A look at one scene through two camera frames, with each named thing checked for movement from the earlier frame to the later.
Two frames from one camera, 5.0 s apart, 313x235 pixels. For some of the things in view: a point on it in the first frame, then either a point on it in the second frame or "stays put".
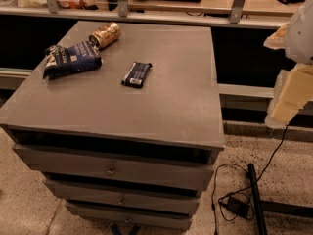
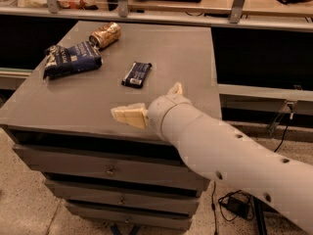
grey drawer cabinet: (128, 134) stays put
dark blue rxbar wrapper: (136, 74) stays put
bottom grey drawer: (128, 216) stays put
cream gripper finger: (277, 39) → (156, 109)
